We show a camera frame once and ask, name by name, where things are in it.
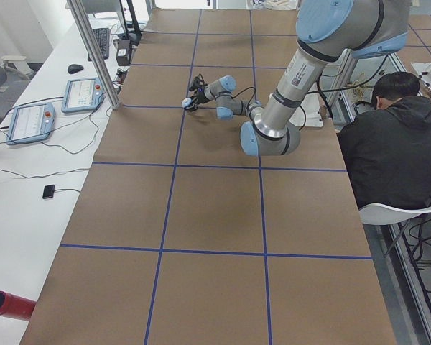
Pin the person in black hoodie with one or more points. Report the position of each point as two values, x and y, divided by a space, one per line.
387 150

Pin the near teach pendant tablet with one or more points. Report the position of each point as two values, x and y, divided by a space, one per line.
31 123

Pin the black computer mouse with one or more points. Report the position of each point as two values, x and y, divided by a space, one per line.
74 68

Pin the white chair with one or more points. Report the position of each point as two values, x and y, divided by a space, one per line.
383 215

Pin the far teach pendant tablet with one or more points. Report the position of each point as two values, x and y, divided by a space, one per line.
82 95

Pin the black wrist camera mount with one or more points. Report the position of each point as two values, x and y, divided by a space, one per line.
198 83

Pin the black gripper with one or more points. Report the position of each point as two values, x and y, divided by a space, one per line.
199 98

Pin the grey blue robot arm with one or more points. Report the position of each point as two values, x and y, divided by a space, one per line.
324 30

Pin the black keyboard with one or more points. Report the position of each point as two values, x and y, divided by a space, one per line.
102 36

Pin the teach pendant tablet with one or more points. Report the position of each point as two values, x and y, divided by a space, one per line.
31 123
82 95

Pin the aluminium vertical post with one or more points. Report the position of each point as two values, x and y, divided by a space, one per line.
84 27

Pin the black power adapter box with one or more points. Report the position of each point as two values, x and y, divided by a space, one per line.
123 52

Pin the black monitor stand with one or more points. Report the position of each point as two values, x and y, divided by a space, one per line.
131 28

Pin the red cylinder tube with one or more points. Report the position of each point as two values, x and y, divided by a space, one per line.
16 307

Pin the small black puck device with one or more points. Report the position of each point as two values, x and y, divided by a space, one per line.
48 191

